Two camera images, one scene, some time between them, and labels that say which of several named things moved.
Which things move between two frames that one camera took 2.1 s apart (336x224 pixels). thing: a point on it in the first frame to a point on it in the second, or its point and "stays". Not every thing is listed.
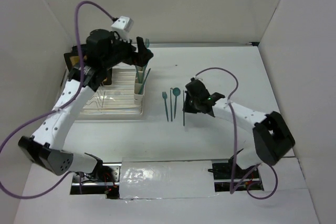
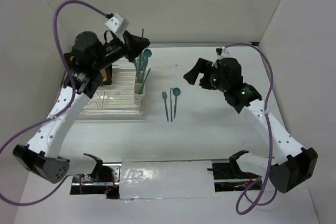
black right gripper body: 191,104 to 211,80
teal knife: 137,73 stays
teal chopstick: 184,113 to 142,61
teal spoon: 176,92 stays
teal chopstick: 170,104 stays
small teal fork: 164,94 stays
